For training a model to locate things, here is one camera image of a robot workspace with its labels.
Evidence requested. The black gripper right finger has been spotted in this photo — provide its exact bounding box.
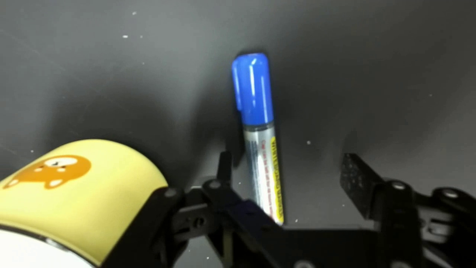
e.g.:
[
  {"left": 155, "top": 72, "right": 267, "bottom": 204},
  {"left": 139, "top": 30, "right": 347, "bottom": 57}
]
[{"left": 341, "top": 152, "right": 476, "bottom": 268}]

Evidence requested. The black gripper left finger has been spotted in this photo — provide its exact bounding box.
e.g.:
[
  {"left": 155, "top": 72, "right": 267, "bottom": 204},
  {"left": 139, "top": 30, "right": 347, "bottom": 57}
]
[{"left": 103, "top": 151, "right": 280, "bottom": 268}]

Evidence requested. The blue capped marker pen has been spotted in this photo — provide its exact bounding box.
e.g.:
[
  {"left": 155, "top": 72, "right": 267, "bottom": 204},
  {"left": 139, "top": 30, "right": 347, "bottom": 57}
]
[{"left": 231, "top": 51, "right": 287, "bottom": 228}]

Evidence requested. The yellow enamel cup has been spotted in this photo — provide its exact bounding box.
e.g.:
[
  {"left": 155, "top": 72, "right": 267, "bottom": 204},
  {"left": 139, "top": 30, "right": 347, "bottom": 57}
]
[{"left": 0, "top": 137, "right": 170, "bottom": 268}]

